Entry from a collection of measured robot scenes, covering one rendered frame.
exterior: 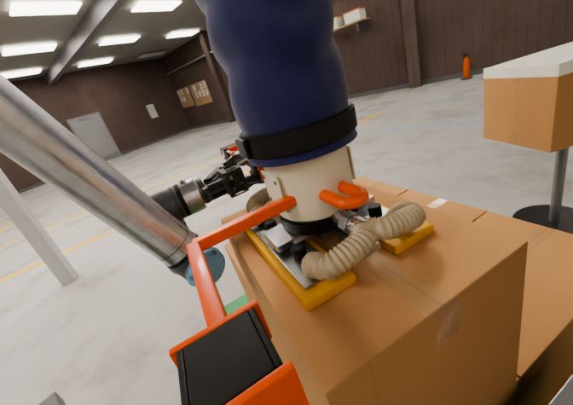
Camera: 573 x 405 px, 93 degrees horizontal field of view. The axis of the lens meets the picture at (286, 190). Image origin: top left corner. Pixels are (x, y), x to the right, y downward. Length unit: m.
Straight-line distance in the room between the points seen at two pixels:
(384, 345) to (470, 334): 0.19
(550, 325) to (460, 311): 0.52
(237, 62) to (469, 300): 0.50
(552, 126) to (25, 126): 1.81
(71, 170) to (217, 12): 0.33
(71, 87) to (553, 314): 15.78
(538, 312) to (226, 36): 0.99
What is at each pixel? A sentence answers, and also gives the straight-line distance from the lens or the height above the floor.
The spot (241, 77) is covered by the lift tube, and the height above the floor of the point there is 1.30.
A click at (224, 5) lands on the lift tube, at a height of 1.39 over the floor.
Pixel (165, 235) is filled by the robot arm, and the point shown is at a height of 1.07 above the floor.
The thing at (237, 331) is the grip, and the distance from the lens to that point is 0.27.
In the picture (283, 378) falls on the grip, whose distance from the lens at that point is 0.23.
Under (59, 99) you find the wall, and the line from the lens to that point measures 15.57.
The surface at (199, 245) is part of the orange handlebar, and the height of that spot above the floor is 1.08.
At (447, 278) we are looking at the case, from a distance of 0.50.
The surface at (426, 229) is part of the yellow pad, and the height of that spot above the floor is 0.96.
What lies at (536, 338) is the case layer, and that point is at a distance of 0.98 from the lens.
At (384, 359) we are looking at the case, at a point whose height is 0.93.
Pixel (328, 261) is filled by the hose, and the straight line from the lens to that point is 0.42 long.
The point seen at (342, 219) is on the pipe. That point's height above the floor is 1.03.
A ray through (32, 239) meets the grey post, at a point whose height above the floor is 0.57.
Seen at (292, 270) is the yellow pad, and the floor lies 0.97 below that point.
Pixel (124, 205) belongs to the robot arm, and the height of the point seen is 1.16.
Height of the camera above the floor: 1.28
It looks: 22 degrees down
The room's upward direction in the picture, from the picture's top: 17 degrees counter-clockwise
